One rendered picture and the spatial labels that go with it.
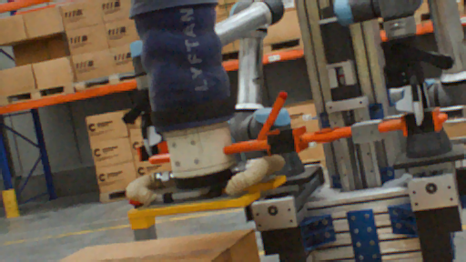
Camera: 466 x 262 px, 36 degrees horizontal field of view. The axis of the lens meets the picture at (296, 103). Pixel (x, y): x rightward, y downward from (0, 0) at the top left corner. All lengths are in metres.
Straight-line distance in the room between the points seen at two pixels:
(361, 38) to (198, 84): 0.81
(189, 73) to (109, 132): 8.33
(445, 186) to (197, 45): 0.85
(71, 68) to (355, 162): 8.08
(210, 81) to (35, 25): 8.81
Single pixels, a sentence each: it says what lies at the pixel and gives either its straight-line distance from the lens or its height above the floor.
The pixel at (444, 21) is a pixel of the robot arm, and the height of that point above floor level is 1.44.
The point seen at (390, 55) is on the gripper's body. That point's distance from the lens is 1.69.
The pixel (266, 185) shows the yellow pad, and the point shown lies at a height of 1.10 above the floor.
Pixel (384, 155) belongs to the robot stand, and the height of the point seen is 1.03.
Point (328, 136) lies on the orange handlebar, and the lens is 1.73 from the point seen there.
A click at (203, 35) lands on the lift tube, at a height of 1.52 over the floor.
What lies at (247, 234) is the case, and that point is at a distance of 2.06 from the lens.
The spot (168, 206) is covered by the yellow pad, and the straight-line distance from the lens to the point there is 1.83.
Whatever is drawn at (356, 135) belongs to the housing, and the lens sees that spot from 1.71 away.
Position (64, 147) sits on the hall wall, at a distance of 12.03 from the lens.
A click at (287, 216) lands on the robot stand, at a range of 2.22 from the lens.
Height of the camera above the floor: 1.40
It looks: 3 degrees down
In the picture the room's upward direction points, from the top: 11 degrees counter-clockwise
